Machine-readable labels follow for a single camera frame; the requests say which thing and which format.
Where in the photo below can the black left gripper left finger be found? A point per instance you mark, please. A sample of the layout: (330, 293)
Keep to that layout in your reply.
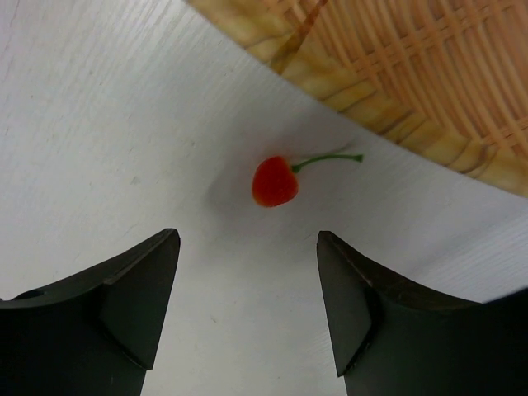
(93, 333)

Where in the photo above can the woven bamboo fruit basket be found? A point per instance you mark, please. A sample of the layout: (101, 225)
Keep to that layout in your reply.
(446, 80)

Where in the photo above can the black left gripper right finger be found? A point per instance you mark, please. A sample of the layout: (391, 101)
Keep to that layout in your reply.
(393, 336)

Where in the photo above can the single fake red cherry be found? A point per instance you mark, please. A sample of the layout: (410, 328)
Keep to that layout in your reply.
(275, 180)

